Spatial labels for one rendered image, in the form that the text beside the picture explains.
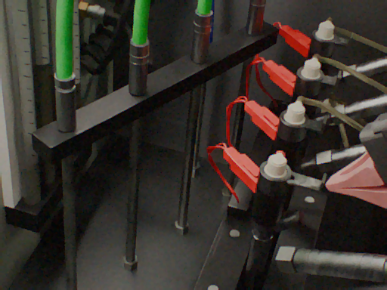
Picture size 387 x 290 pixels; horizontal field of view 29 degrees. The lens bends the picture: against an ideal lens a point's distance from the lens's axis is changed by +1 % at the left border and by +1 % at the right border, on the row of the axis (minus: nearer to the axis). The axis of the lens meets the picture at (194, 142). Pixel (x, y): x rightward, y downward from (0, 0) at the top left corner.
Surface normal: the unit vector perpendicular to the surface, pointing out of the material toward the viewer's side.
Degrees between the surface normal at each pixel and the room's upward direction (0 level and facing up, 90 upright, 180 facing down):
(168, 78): 0
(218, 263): 0
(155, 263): 0
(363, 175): 105
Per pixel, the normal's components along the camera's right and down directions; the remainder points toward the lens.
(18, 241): 0.95, 0.26
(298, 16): -0.30, 0.60
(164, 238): 0.08, -0.76
